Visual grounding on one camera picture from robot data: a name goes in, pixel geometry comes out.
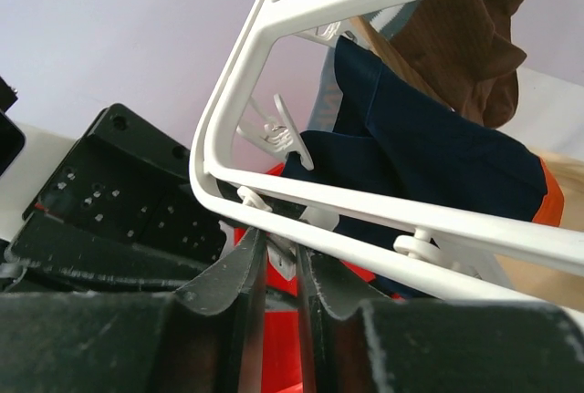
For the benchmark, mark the white plastic clip hanger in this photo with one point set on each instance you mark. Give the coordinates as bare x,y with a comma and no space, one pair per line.
431,249

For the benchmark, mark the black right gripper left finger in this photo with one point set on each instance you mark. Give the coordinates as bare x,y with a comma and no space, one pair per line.
205,337

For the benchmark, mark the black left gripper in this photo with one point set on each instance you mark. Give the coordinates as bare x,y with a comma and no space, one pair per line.
123,180

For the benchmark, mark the brown sock grey striped cuff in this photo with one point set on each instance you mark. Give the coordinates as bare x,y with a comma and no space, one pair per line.
458,52

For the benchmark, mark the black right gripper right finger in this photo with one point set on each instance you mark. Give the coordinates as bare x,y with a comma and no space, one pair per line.
355,339

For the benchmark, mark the wooden hanger stand frame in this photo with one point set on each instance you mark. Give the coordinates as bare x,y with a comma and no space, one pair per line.
546,283

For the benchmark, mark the red plastic tray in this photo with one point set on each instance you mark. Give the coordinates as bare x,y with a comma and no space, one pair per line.
281,370

